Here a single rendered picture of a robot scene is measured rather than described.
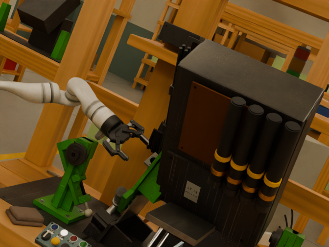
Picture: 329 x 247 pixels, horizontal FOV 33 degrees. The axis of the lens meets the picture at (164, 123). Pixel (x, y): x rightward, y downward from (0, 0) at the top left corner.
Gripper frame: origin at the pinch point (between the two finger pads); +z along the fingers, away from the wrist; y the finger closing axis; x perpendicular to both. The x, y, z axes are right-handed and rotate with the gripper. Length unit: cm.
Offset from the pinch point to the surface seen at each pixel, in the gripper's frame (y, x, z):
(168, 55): 30.7, -9.4, -17.7
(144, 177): -7.5, -5.2, 10.3
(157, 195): -7.6, -2.9, 16.8
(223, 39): 633, 667, -314
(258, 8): 746, 652, -319
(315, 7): 71, -30, 9
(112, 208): -16.3, 10.8, 6.8
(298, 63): 60, -16, 17
